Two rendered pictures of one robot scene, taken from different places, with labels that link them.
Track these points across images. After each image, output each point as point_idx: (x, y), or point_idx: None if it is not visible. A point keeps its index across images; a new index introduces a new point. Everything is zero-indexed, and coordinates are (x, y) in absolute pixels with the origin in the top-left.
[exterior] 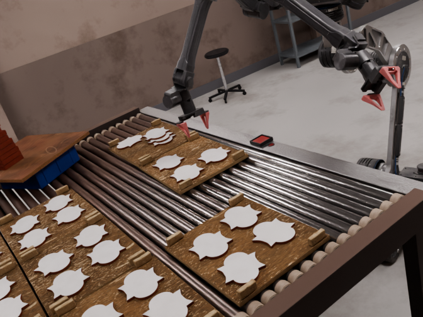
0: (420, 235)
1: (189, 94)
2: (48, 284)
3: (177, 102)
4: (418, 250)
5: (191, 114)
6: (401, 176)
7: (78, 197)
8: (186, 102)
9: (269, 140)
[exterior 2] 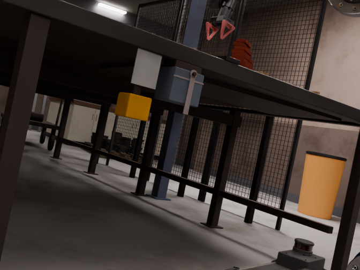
0: (18, 54)
1: (226, 2)
2: None
3: (214, 3)
4: (13, 70)
5: (216, 17)
6: (64, 1)
7: None
8: (220, 7)
9: (222, 57)
